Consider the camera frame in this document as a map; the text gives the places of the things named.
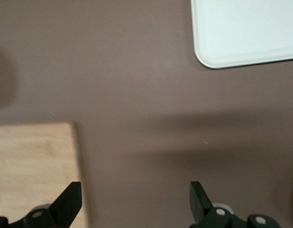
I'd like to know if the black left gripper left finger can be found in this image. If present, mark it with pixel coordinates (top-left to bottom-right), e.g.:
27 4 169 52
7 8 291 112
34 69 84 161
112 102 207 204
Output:
8 181 83 228

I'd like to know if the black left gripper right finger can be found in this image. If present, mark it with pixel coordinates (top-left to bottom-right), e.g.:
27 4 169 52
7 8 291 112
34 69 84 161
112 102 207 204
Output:
189 181 235 228

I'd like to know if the wooden cutting board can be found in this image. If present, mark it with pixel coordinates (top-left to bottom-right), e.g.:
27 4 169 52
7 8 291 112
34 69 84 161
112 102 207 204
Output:
0 121 93 228

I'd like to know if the cream bear print tray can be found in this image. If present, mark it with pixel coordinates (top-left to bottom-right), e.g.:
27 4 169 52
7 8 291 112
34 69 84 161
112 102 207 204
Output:
190 0 293 70

